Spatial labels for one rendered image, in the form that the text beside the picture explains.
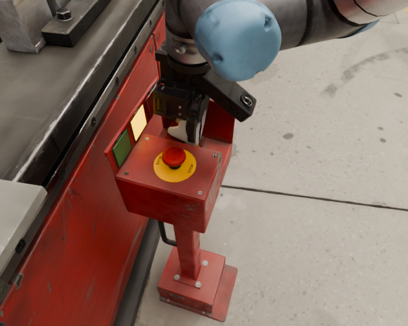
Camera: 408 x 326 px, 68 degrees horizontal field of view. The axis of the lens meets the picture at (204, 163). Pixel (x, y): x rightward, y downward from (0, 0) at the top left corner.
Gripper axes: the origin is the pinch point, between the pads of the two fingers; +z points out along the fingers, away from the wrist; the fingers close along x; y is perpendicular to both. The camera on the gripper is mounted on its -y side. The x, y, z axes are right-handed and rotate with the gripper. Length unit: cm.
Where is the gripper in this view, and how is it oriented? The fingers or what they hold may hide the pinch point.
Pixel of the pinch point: (196, 143)
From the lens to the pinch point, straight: 61.2
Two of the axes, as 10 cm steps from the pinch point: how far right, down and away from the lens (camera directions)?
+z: -0.8, 6.0, 8.0
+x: -3.0, 7.5, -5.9
